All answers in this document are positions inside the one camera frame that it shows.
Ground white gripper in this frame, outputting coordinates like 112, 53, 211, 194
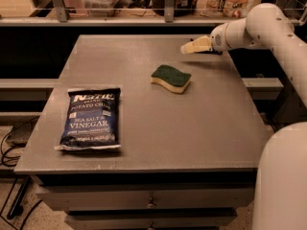
180, 24, 228, 54

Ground blue rxbar blueberry bar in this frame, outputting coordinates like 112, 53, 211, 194
203, 49, 223, 55

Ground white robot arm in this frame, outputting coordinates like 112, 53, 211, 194
181, 3, 307, 230

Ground blue potato chip bag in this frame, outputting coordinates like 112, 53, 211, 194
55, 88, 121, 150

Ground green yellow sponge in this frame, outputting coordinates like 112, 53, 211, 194
151, 65, 192, 94

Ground grey table with drawers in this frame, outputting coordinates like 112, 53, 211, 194
15, 35, 270, 230

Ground round metal drawer knob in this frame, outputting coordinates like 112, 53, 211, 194
147, 198, 156, 209

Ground black box on floor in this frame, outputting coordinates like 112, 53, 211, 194
6, 121, 35, 146

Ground grey metal shelf rail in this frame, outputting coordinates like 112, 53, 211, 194
0, 0, 307, 28

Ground black cables left floor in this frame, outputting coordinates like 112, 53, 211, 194
0, 116, 42, 230

